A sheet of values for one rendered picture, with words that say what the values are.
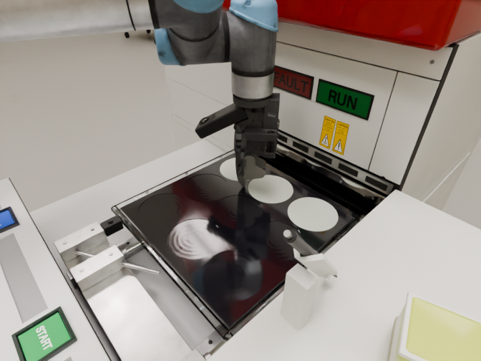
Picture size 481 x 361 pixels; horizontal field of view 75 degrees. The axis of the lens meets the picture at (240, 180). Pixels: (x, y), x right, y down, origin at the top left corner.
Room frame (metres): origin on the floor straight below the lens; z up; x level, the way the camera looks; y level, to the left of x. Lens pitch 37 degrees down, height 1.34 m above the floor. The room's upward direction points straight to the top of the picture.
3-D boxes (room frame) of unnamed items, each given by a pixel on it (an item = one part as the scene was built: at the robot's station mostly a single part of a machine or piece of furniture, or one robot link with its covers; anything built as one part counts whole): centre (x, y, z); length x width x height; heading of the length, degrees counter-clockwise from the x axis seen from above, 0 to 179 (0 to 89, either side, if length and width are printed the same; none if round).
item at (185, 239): (0.47, 0.01, 0.90); 0.34 x 0.34 x 0.01; 43
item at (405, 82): (0.77, -0.03, 1.02); 0.81 x 0.03 x 0.40; 43
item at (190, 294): (0.35, 0.14, 0.90); 0.38 x 0.01 x 0.01; 43
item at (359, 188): (0.63, -0.14, 0.89); 0.44 x 0.02 x 0.10; 43
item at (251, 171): (0.54, -0.02, 0.95); 0.06 x 0.03 x 0.09; 84
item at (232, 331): (0.34, -0.11, 0.90); 0.37 x 0.01 x 0.01; 133
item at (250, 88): (0.56, -0.02, 1.14); 0.08 x 0.08 x 0.05
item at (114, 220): (0.44, 0.25, 0.90); 0.04 x 0.02 x 0.03; 133
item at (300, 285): (0.22, -0.08, 1.03); 0.06 x 0.04 x 0.13; 133
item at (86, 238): (0.40, 0.30, 0.89); 0.08 x 0.03 x 0.03; 133
